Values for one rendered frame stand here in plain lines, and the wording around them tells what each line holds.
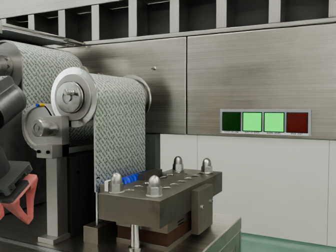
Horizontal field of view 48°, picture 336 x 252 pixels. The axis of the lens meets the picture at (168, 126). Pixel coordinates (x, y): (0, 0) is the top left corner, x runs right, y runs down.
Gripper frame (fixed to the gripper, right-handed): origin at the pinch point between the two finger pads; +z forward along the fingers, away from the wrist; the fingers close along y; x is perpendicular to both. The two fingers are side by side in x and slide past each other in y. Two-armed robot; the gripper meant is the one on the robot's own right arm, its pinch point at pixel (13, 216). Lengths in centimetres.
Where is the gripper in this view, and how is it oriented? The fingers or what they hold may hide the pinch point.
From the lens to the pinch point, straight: 69.1
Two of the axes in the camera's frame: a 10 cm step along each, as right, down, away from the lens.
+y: -9.4, -0.2, 3.3
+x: -2.9, 5.4, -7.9
